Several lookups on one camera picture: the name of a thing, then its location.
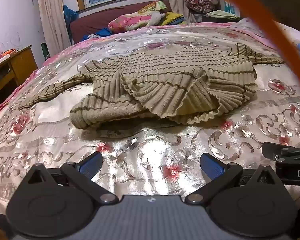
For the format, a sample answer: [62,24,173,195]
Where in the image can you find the beige striped knit sweater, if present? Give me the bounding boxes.
[20,43,283,129]

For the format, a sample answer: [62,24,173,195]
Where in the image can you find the blue clothes pile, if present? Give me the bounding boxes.
[82,28,112,41]

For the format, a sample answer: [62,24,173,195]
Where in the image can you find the green bottle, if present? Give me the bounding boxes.
[41,42,50,60]

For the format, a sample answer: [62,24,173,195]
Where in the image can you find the wooden bedside desk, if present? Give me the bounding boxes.
[0,45,37,104]

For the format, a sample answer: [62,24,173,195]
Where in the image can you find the white floral pillow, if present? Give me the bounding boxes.
[231,18,300,49]

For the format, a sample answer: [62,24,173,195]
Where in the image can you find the dark red sofa bench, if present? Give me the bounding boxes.
[69,0,173,45]

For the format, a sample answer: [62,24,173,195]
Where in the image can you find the blue plastic bag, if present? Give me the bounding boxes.
[63,5,78,30]

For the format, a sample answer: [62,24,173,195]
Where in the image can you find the light green folded cloth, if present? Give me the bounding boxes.
[205,10,239,20]

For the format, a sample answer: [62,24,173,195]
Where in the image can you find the yellow folded cloth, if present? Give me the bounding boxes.
[159,11,185,26]

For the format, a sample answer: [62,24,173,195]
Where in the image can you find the colourful cartoon poster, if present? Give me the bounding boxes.
[223,0,236,14]

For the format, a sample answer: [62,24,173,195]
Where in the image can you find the pink floral folded quilt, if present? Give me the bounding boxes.
[108,1,169,34]

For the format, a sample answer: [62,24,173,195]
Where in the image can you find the dark floral fabric bundle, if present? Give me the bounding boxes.
[183,0,219,14]

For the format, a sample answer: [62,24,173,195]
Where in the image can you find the beige left curtain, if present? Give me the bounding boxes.
[38,0,70,56]

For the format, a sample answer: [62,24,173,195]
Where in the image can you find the orange strap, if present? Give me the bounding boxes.
[207,0,300,98]

